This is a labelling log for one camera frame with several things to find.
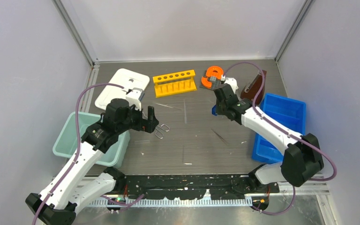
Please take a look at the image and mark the orange curved block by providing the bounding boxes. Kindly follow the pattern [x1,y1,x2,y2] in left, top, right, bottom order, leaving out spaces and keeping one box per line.
[200,66,225,90]

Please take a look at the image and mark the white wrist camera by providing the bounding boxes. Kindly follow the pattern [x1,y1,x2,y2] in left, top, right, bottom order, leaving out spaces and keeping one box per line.
[223,77,239,93]
[125,88,145,111]

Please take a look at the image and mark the metal crucible tongs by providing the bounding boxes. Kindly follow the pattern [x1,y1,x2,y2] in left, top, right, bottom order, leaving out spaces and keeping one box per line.
[155,124,170,139]

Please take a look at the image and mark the yellow test tube rack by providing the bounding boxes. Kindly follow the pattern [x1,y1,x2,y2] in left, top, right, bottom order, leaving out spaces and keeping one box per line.
[153,70,197,98]

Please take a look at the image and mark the glass stirring rod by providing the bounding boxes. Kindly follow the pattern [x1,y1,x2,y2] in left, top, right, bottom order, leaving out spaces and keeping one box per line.
[183,99,188,124]

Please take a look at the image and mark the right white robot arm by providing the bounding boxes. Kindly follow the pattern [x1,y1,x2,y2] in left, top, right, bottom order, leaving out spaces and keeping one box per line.
[214,84,324,192]

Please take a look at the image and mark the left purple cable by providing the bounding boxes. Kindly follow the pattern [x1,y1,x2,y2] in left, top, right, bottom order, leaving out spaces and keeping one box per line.
[30,82,125,225]

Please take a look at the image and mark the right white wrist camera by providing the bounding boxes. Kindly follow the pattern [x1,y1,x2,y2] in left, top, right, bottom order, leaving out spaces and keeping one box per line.
[223,77,239,93]

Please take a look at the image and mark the brown wedge stand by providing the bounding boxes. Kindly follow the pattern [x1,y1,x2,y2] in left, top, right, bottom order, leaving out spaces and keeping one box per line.
[240,70,267,105]

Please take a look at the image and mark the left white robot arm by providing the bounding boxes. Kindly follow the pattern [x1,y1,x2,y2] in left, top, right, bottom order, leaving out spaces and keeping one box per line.
[25,98,159,225]

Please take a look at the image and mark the grey studded base plate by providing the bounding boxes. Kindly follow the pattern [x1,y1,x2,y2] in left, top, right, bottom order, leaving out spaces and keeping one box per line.
[200,75,225,90]

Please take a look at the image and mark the blue plastic bin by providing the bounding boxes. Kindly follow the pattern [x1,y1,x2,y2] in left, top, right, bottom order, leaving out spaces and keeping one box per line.
[251,93,307,165]

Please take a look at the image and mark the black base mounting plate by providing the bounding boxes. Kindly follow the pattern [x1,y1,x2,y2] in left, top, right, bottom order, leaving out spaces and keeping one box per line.
[114,174,279,200]

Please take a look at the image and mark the white plastic lid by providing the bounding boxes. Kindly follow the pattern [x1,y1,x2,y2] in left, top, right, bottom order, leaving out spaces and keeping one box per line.
[95,68,150,110]

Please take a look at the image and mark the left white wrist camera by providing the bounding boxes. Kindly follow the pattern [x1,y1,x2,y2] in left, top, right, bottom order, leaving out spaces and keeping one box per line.
[125,88,145,111]

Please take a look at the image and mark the thin glass rod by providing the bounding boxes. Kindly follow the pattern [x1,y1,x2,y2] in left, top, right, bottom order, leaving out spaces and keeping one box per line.
[154,103,183,111]

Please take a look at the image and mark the teal plastic bin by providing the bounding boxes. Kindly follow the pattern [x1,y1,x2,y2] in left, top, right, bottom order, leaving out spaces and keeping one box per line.
[52,112,131,168]

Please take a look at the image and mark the blue hexagonal nut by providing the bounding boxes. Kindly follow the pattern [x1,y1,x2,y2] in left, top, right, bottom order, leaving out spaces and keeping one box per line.
[211,106,218,116]

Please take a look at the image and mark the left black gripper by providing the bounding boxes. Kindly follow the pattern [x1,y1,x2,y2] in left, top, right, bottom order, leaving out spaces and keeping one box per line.
[117,102,158,135]

